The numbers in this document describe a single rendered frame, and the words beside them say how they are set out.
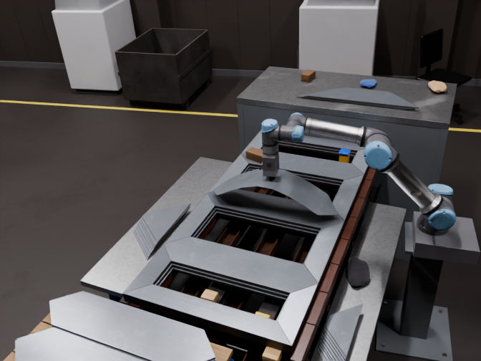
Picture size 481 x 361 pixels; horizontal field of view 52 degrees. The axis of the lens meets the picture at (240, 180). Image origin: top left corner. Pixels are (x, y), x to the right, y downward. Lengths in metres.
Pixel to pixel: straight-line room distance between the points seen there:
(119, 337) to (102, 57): 4.65
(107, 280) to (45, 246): 1.67
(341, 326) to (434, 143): 1.35
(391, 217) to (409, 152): 0.49
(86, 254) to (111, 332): 1.82
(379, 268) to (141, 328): 1.14
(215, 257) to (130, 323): 0.47
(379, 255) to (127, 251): 1.24
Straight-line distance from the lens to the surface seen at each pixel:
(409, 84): 3.46
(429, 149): 3.08
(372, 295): 2.33
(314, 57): 5.35
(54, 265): 3.81
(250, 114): 3.27
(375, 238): 2.63
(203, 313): 2.01
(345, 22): 5.21
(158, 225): 2.59
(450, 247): 2.53
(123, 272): 2.42
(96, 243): 3.88
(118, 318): 2.08
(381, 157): 2.22
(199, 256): 2.25
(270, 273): 2.14
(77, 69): 6.51
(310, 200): 2.37
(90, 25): 6.20
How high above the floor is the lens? 2.33
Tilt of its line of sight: 33 degrees down
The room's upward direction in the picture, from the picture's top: 4 degrees counter-clockwise
